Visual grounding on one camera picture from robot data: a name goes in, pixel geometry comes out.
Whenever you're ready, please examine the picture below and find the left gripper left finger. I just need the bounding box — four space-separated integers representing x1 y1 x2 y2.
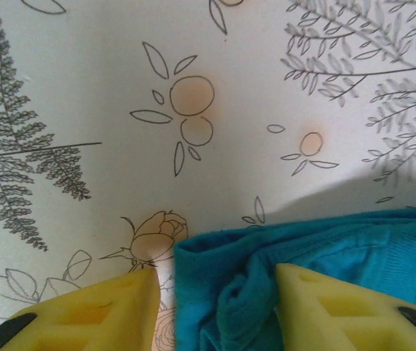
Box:
0 268 161 351

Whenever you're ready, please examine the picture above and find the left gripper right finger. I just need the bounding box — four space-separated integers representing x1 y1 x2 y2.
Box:
275 263 416 351

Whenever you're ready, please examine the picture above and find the blue t-shirt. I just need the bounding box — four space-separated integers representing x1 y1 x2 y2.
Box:
173 205 416 351

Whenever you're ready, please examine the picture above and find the floral tablecloth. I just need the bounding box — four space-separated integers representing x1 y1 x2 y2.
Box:
0 0 416 351

